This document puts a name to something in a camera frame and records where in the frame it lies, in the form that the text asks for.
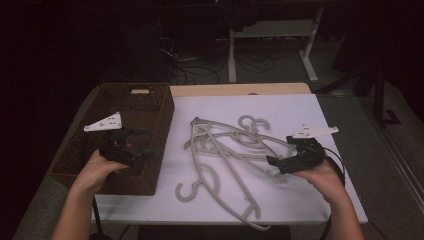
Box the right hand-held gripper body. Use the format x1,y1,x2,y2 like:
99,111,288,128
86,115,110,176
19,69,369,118
279,123,340,175

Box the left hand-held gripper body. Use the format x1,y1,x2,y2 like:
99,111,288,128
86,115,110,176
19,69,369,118
83,111,135,166

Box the brown woven basket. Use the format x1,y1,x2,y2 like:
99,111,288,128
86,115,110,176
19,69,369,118
49,82,176,197

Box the person's left hand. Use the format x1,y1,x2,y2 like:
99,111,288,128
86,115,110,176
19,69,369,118
70,141,132,196

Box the person's right hand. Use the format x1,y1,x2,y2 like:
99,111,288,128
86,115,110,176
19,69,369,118
292,159,347,205

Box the white board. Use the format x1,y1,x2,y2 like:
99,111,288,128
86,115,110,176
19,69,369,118
90,94,369,225

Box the dark metal stand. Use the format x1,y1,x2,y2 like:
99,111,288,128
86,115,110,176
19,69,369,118
315,59,403,130

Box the dark cloth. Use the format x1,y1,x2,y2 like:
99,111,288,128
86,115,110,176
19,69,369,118
218,0,262,33

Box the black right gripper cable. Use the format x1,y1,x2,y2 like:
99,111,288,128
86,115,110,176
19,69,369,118
319,146,348,240

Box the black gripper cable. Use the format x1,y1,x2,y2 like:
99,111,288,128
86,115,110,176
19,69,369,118
91,195,105,236
319,146,348,240

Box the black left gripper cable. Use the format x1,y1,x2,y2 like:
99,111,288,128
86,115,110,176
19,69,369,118
91,195,105,236

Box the black floor cables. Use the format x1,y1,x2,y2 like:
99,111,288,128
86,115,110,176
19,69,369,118
155,16,281,86

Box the white metal table frame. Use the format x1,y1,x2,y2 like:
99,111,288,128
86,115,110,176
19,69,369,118
227,6,325,84

